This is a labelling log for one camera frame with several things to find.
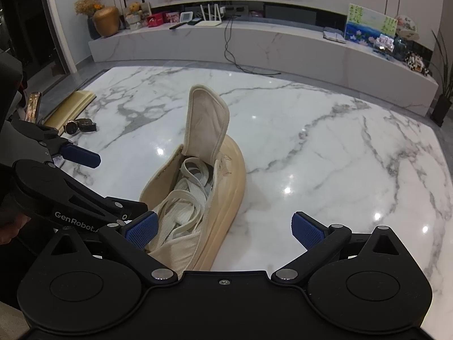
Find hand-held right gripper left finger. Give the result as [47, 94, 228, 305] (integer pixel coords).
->
[39, 211, 178, 284]

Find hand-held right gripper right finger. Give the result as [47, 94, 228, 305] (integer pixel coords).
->
[271, 211, 416, 284]

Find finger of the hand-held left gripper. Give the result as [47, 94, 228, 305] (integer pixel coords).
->
[48, 173, 149, 236]
[10, 118, 102, 169]

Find white shoelace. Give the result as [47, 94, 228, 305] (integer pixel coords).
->
[152, 156, 216, 248]

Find beige shoe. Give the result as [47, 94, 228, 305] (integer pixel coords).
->
[139, 84, 246, 277]

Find wristwatch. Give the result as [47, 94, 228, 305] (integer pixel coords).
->
[64, 118, 97, 136]

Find tan book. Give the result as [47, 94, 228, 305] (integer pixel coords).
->
[42, 90, 97, 128]

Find phone with patterned case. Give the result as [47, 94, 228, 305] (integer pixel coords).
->
[25, 92, 43, 123]

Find gold vase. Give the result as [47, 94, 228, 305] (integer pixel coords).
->
[93, 6, 121, 38]

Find dried flowers in dark vase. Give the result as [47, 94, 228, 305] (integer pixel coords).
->
[74, 0, 105, 40]

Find marble television bench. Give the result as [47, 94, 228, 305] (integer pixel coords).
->
[88, 0, 439, 116]

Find white router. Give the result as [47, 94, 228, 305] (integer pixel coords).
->
[196, 3, 224, 27]

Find potted plant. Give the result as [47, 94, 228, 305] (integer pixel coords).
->
[430, 28, 453, 128]

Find open notebook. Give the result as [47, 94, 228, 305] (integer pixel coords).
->
[322, 30, 347, 44]

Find panda figurines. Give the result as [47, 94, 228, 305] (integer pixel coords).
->
[405, 53, 432, 77]

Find small framed photo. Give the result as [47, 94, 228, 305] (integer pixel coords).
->
[373, 33, 395, 54]

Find dark glass jar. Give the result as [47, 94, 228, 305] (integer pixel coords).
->
[393, 37, 413, 61]

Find flower painting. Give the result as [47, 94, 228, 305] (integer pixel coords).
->
[344, 3, 397, 48]

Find round paper fan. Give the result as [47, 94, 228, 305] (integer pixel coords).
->
[394, 14, 420, 41]

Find black cable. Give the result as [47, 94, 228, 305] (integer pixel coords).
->
[224, 16, 282, 77]

